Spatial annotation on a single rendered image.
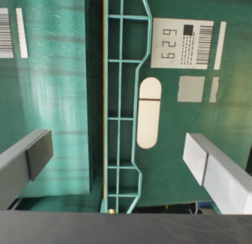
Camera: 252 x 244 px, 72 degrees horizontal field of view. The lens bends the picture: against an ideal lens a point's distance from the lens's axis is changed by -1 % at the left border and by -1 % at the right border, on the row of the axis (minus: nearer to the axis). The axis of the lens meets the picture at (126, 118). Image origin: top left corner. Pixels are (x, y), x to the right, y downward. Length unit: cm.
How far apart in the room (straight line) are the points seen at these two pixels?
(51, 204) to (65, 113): 30
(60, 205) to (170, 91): 40
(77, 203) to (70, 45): 39
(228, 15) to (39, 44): 26
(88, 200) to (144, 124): 31
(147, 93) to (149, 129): 6
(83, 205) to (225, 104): 41
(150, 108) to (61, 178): 19
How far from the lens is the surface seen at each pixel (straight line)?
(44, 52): 29
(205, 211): 69
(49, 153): 17
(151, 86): 28
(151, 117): 29
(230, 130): 33
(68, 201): 53
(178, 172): 32
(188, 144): 16
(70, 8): 29
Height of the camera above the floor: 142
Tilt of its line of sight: 1 degrees down
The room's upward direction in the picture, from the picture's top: 88 degrees counter-clockwise
